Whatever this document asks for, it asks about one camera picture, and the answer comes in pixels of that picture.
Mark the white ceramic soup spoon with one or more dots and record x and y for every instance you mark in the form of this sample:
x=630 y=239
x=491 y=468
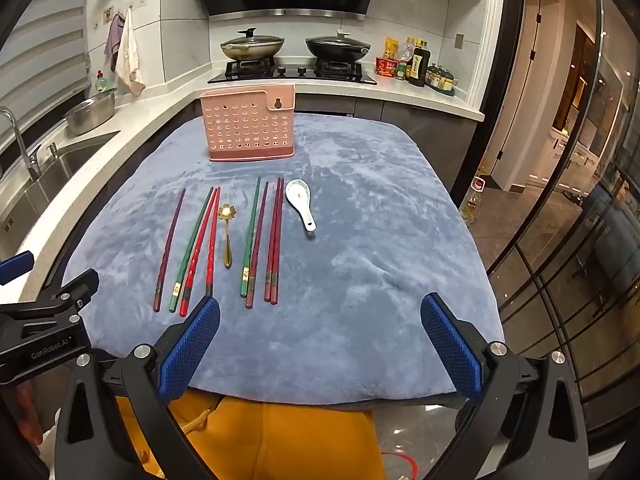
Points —
x=297 y=192

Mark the black wok with lid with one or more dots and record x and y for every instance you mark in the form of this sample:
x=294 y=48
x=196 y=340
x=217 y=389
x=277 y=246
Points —
x=337 y=46

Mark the black framed glass door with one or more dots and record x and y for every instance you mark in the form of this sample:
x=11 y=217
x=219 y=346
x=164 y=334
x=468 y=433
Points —
x=575 y=210

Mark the beige wok with glass lid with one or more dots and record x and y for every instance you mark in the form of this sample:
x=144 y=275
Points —
x=252 y=46

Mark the grey base cabinet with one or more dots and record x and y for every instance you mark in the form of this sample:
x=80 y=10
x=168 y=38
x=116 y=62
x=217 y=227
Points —
x=430 y=140

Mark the black gas stove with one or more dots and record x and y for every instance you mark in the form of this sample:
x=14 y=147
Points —
x=292 y=76

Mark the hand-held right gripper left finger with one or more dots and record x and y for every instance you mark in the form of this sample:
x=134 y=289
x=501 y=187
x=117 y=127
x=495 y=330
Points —
x=192 y=347

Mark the blue-grey fleece towel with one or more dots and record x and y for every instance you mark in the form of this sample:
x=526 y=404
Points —
x=350 y=260

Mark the stainless steel sink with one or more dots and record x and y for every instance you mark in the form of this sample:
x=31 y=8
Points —
x=45 y=185

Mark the green chopstick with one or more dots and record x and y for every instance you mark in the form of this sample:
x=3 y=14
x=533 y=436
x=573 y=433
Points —
x=251 y=235
x=192 y=250

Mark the clear bottle with green cap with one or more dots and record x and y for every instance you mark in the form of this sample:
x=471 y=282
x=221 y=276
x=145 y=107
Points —
x=404 y=62

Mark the wall hook plate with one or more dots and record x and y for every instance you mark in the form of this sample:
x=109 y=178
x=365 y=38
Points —
x=107 y=14

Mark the dark soy sauce bottle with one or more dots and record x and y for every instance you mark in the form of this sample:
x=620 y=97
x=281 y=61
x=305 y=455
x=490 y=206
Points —
x=419 y=67

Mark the white window blinds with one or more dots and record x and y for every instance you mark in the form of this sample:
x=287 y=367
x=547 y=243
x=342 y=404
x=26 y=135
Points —
x=35 y=50

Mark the cooking oil bottle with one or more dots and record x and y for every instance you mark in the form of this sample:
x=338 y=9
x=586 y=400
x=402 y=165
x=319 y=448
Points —
x=472 y=205

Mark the person's yellow pants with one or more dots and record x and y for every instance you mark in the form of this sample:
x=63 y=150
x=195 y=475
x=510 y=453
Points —
x=300 y=440

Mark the chrome faucet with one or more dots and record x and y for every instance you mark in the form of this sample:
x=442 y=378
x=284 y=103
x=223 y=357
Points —
x=22 y=150

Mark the green dish soap bottle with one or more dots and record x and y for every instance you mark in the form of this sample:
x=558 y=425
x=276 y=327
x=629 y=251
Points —
x=101 y=82

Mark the yellow seasoning bottle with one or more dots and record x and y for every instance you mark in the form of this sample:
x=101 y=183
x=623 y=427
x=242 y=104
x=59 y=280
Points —
x=391 y=47

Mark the purple hanging cloth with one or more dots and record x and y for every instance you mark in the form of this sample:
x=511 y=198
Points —
x=114 y=40

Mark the purple chopstick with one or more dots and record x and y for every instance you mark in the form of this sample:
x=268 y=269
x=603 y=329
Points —
x=170 y=250

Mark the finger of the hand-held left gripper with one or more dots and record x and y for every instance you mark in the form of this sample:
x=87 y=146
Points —
x=15 y=266
x=75 y=285

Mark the red seasoning container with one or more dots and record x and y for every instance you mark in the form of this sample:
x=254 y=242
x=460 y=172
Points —
x=386 y=66

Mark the white hanging cloth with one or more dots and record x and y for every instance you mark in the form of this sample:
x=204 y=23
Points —
x=131 y=55

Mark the pink perforated utensil holder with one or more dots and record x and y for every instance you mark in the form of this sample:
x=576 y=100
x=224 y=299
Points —
x=247 y=125

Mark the stainless steel pot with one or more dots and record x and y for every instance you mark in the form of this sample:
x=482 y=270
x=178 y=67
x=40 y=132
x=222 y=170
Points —
x=90 y=112

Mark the maroon chopstick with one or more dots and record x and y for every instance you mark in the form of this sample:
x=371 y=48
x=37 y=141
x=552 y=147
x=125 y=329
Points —
x=257 y=245

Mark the gold flower spoon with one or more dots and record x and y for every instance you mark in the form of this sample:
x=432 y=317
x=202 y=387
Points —
x=226 y=211

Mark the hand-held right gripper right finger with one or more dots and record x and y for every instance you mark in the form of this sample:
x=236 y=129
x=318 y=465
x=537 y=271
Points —
x=450 y=347

